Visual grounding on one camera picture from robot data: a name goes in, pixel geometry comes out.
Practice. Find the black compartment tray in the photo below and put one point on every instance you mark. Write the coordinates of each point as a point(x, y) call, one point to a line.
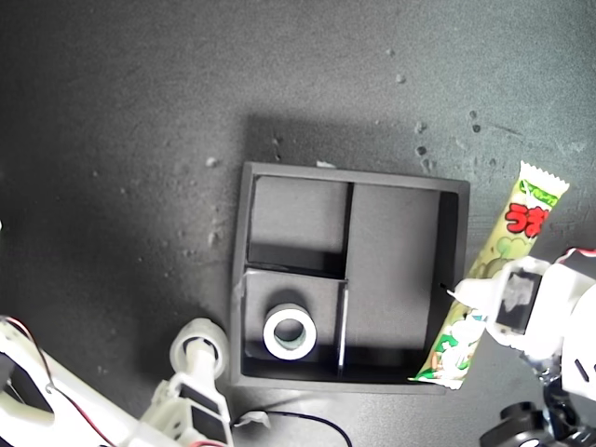
point(391, 261)

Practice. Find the green printed snack bar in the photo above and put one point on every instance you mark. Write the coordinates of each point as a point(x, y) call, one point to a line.
point(503, 242)

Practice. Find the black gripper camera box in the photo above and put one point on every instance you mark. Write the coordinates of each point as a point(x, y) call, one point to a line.
point(517, 426)

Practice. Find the white tape roll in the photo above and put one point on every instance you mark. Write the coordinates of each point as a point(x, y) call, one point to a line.
point(179, 354)
point(272, 342)

